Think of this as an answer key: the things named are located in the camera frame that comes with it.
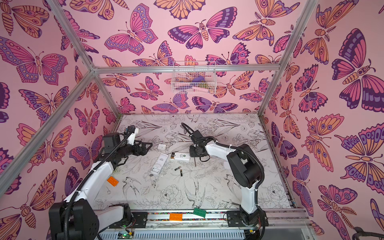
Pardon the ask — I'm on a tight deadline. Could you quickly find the orange lego brick on table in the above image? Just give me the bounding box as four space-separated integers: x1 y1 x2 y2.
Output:
107 176 119 187

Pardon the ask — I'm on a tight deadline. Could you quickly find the white wire basket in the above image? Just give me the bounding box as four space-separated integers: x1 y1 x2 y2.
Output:
170 61 217 95

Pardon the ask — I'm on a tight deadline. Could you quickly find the purple object in basket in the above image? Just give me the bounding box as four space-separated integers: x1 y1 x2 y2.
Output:
191 76 206 85

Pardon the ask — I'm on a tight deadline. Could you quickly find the green circuit board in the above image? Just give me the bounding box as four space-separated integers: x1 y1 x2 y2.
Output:
118 232 134 240

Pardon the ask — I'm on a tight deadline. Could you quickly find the green lego brick on rail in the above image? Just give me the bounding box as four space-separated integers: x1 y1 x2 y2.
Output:
193 208 207 218

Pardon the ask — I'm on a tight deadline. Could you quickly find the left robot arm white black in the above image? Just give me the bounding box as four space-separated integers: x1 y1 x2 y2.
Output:
49 132 153 240

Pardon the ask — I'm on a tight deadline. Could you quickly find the white battery cover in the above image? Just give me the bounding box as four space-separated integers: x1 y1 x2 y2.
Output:
223 162 231 170
158 144 167 152

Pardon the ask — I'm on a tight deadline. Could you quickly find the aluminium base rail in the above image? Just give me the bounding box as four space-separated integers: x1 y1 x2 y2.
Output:
100 209 316 240

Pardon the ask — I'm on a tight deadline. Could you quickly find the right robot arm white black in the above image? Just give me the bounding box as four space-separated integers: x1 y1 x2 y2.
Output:
190 131 267 227

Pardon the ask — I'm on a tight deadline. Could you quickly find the orange lego brick on rail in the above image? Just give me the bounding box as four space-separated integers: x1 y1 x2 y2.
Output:
169 213 183 222

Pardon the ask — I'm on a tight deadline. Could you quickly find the white remote control with batteries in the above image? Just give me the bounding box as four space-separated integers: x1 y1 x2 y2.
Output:
151 153 169 175

